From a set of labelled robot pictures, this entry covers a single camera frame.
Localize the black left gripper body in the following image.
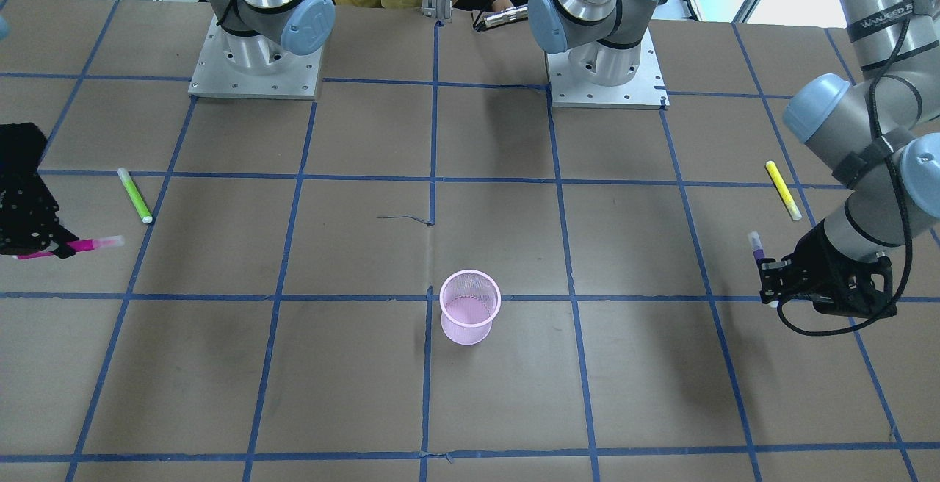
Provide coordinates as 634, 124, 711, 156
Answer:
780, 222, 897, 319

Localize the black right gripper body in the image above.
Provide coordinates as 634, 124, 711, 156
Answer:
1, 123, 79, 259

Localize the purple pen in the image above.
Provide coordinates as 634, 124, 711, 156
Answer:
748, 231, 766, 262

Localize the pink pen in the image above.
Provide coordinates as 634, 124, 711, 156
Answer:
13, 235, 125, 261

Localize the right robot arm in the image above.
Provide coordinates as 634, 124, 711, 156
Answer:
1, 0, 336, 259

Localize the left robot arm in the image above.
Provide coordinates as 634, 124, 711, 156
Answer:
527, 0, 938, 325

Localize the pink mesh cup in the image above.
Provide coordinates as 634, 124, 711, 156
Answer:
439, 269, 502, 347

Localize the yellow pen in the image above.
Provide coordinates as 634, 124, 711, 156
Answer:
764, 160, 803, 222

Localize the green pen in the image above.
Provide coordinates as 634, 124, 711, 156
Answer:
117, 168, 153, 225

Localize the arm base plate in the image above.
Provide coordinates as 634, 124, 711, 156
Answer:
188, 17, 325, 101
545, 29, 670, 109

